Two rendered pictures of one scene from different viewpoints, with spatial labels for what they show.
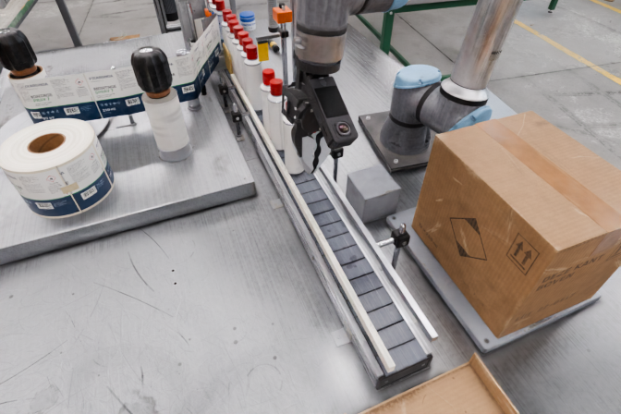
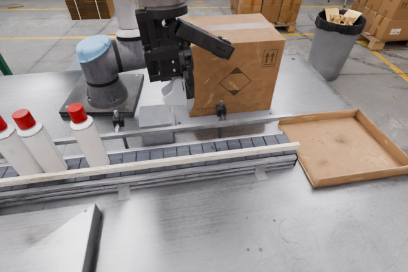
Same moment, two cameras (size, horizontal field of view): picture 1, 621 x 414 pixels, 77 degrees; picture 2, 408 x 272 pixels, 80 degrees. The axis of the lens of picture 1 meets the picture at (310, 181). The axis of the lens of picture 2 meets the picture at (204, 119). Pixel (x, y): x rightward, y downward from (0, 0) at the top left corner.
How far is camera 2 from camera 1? 59 cm
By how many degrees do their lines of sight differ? 55
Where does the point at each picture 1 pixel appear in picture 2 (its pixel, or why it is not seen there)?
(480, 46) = not seen: outside the picture
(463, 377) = (286, 129)
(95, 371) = not seen: outside the picture
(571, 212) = (261, 30)
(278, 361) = (277, 218)
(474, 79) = not seen: hidden behind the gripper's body
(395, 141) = (112, 98)
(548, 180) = (239, 28)
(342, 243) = (198, 150)
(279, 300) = (227, 209)
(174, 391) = not seen: outside the picture
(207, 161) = (23, 253)
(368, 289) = (239, 146)
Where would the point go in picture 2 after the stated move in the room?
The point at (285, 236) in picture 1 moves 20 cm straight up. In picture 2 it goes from (164, 195) to (154, 144)
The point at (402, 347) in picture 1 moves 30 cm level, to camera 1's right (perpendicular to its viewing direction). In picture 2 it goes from (279, 141) to (278, 87)
